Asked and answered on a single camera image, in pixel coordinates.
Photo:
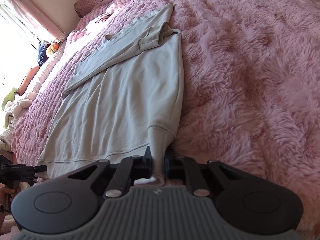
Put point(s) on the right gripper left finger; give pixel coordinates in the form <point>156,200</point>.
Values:
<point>127,172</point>

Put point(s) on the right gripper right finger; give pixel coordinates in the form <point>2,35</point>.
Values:
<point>186,169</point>

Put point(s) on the white sweatshirt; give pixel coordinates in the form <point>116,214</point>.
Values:
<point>124,98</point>

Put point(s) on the left hand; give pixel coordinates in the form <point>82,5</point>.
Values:
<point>3,192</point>

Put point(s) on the dark blue floral cushion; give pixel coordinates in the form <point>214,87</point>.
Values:
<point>42,52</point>

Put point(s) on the orange plush toy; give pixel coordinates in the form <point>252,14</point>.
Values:
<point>52,48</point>

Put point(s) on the pink fluffy blanket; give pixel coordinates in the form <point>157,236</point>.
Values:
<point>251,87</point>

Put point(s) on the small pink garment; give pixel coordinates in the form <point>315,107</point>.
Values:
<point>93,24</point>

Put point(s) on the pink curtain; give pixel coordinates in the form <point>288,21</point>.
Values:
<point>37,19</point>

